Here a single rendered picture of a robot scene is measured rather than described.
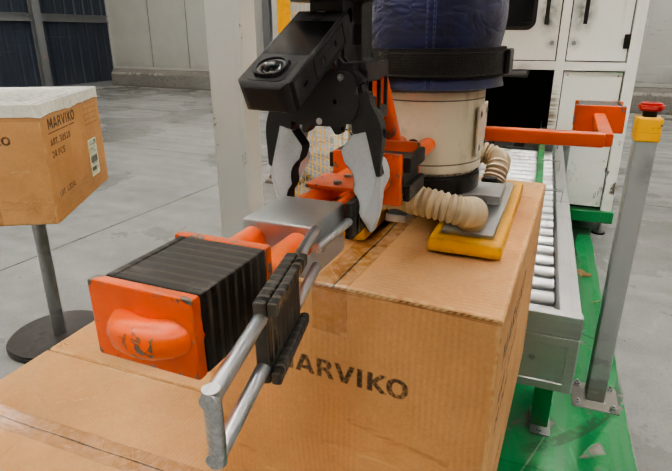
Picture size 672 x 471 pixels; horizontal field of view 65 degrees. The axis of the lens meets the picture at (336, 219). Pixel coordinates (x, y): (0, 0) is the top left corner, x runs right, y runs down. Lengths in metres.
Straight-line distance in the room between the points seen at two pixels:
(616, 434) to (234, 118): 1.81
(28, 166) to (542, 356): 1.64
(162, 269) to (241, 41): 1.94
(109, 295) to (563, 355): 1.21
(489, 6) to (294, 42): 0.41
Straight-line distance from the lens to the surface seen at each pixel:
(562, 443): 1.95
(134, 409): 1.15
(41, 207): 2.01
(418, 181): 0.63
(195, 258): 0.34
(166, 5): 13.43
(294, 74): 0.38
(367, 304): 0.63
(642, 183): 1.84
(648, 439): 2.09
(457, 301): 0.62
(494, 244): 0.73
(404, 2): 0.76
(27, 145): 1.97
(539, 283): 1.66
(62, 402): 1.22
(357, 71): 0.45
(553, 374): 1.44
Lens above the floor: 1.23
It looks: 19 degrees down
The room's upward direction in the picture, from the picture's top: straight up
